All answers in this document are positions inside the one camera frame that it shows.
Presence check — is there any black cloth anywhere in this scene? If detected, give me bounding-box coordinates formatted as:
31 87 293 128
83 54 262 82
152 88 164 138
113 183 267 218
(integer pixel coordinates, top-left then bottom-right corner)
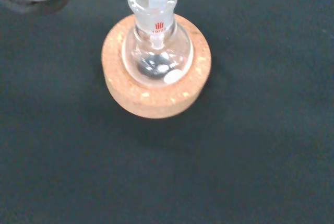
0 0 334 224

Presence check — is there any cork ring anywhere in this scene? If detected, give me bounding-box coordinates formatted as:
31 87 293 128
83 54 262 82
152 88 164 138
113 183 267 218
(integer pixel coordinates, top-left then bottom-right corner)
101 14 212 119

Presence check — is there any glass round-bottom flask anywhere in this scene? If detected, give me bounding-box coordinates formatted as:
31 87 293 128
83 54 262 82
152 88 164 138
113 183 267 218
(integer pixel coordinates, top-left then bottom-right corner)
121 0 194 88

